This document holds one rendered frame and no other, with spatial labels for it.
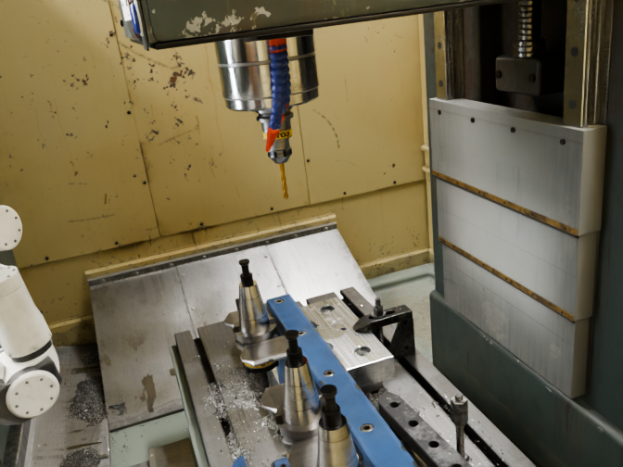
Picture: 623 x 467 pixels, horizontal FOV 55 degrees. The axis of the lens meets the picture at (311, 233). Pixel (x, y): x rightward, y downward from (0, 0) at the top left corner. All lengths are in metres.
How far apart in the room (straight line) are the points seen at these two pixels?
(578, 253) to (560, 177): 0.13
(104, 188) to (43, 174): 0.18
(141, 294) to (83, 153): 0.49
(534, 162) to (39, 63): 1.43
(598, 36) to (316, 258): 1.34
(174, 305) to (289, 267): 0.41
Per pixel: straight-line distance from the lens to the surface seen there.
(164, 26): 0.66
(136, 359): 1.91
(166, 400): 1.82
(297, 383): 0.66
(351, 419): 0.68
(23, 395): 1.04
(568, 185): 1.08
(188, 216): 2.09
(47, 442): 1.78
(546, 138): 1.10
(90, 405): 1.88
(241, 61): 0.94
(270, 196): 2.13
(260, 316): 0.85
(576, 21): 1.04
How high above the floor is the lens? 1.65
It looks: 21 degrees down
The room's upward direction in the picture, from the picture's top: 7 degrees counter-clockwise
